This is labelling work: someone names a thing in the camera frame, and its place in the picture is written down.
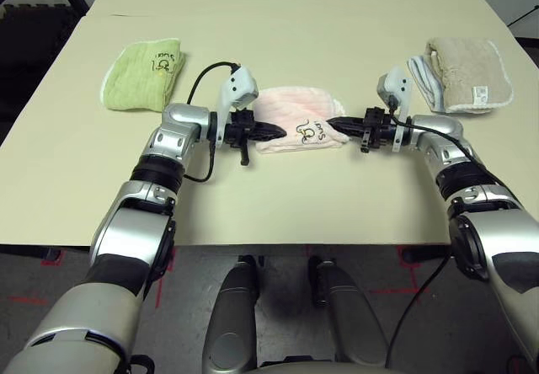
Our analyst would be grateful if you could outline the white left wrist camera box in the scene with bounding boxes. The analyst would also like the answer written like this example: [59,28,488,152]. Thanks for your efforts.
[215,65,259,146]

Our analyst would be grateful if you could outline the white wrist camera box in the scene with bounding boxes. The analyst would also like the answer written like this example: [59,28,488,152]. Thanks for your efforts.
[376,65,415,154]
[215,65,259,146]

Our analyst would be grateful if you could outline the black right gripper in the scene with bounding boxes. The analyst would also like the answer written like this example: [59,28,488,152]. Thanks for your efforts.
[328,105,397,154]

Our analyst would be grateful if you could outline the black left camera cable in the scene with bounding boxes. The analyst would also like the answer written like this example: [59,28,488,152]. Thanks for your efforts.
[184,60,242,184]

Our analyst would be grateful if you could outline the folded white towel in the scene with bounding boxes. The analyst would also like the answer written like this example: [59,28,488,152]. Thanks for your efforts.
[406,55,448,115]

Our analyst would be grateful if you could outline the folded beige towel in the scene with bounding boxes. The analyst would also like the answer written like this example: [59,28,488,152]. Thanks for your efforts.
[424,36,515,116]

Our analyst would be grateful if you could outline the folded green towel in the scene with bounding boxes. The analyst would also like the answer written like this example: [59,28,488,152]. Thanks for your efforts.
[100,36,189,113]

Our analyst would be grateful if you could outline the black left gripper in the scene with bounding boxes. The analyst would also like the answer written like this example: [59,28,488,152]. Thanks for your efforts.
[226,110,289,167]

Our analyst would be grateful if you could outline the beige robot torso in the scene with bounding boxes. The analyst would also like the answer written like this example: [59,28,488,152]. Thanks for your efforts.
[248,359,392,374]

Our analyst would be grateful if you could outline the pink towel with white hem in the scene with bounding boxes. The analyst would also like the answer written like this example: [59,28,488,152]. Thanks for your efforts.
[252,85,352,155]

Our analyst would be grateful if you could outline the grey left robot leg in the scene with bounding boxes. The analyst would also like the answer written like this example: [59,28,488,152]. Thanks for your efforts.
[201,255,264,374]

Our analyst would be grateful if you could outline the black camera cable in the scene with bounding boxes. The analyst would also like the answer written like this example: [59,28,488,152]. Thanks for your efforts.
[387,94,479,164]
[184,60,242,184]

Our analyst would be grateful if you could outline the thin black metal rod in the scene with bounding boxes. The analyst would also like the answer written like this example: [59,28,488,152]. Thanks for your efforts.
[506,4,539,28]

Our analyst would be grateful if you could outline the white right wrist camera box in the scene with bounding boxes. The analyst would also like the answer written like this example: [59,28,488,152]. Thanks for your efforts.
[376,65,415,154]

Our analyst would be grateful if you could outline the grey robot leg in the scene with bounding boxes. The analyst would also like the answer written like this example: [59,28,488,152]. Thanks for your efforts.
[309,255,391,371]
[201,255,264,374]

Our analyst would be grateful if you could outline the black foam floor mats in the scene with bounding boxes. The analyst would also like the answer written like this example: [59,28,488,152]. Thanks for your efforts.
[0,3,88,139]

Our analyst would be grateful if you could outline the loose black cable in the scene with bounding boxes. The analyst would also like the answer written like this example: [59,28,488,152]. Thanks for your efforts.
[386,255,454,374]

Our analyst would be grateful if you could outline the grey right robot leg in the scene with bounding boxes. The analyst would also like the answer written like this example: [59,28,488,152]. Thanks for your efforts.
[309,255,391,371]

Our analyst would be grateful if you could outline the black right camera cable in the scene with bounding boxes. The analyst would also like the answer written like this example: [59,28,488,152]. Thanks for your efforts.
[387,94,479,164]

